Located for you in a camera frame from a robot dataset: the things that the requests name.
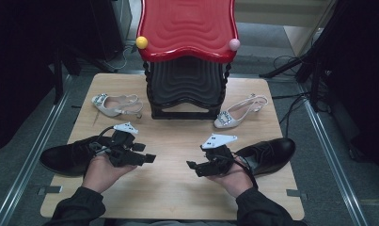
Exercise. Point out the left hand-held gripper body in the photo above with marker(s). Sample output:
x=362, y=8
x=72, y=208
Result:
x=123, y=153

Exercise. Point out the white heeled shoe with rhinestone buckle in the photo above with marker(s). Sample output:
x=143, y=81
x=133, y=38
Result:
x=104, y=106
x=221, y=124

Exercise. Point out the person's right hand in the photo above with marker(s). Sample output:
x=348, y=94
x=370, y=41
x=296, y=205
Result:
x=234, y=183

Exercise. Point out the black leather shoe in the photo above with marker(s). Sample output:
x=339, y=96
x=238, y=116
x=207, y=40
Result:
x=65, y=155
x=275, y=149

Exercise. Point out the grey floor bracket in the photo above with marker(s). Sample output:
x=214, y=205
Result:
x=50, y=190
x=296, y=194

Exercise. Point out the person's left hand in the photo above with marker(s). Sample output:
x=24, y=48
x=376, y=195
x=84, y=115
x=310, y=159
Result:
x=99, y=175

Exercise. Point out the dark curtain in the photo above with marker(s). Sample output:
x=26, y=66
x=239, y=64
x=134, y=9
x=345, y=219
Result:
x=359, y=78
x=21, y=62

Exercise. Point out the black metal stand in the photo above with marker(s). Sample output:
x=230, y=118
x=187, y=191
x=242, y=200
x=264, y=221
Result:
x=58, y=88

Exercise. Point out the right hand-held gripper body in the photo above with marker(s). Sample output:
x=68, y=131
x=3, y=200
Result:
x=220, y=158

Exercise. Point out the red and black shoe rack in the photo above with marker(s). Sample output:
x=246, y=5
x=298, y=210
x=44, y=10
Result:
x=187, y=28

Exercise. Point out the black tripod stand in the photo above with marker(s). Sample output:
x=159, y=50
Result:
x=315, y=97

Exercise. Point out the metal floor rail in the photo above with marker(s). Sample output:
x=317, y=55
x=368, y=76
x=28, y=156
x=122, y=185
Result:
x=30, y=157
x=334, y=163

